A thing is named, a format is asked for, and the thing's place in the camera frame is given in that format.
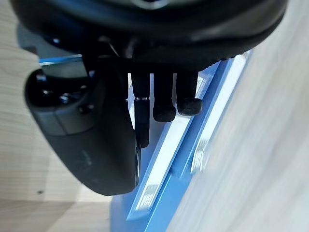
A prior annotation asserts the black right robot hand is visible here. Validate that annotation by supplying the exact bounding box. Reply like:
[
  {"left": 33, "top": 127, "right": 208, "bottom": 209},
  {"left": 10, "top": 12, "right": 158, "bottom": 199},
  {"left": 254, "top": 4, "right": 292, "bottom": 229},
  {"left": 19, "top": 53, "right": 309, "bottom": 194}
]
[{"left": 9, "top": 0, "right": 289, "bottom": 196}]

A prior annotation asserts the light wood cabinet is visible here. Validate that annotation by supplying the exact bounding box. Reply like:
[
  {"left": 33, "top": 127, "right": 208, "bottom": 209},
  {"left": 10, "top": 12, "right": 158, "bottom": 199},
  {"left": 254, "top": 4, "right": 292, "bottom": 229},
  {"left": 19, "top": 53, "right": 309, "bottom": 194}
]
[{"left": 0, "top": 0, "right": 114, "bottom": 232}]

